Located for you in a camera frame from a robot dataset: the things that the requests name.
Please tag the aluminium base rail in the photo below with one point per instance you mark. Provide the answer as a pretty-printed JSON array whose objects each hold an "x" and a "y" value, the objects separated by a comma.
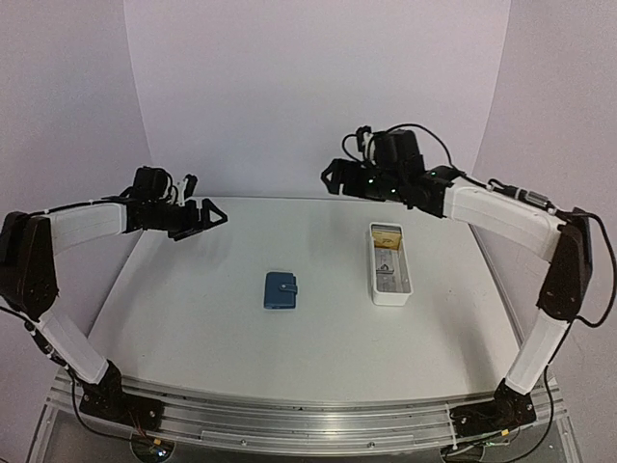
[{"x": 196, "y": 426}]

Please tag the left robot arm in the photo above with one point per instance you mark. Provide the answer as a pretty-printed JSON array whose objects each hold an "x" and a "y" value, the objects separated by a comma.
[{"x": 30, "y": 242}]

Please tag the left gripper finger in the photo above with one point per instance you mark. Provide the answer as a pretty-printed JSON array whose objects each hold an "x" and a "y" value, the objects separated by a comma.
[
  {"x": 188, "y": 233},
  {"x": 211, "y": 216}
]

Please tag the gold credit card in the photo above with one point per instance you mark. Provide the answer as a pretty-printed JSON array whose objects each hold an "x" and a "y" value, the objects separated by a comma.
[{"x": 385, "y": 239}]

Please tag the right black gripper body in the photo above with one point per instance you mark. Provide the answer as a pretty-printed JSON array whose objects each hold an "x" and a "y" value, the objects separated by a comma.
[{"x": 388, "y": 184}]

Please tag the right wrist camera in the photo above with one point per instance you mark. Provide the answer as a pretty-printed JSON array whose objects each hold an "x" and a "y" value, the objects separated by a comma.
[{"x": 365, "y": 143}]

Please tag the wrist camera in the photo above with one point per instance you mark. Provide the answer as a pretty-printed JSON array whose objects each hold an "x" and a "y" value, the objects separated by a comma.
[
  {"x": 182, "y": 190},
  {"x": 365, "y": 143}
]

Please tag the blue card holder wallet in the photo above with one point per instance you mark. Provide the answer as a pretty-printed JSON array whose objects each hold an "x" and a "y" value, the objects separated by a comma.
[{"x": 280, "y": 291}]

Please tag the white plastic tray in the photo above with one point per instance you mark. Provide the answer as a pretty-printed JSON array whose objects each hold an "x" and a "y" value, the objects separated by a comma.
[{"x": 389, "y": 274}]

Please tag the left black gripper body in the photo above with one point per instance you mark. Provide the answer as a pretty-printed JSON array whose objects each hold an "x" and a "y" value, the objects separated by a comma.
[{"x": 174, "y": 223}]

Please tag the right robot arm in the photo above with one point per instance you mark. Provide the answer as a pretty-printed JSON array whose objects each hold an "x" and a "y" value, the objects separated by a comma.
[{"x": 560, "y": 238}]

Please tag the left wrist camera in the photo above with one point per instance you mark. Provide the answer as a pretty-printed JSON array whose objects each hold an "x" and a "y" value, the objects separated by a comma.
[{"x": 182, "y": 190}]

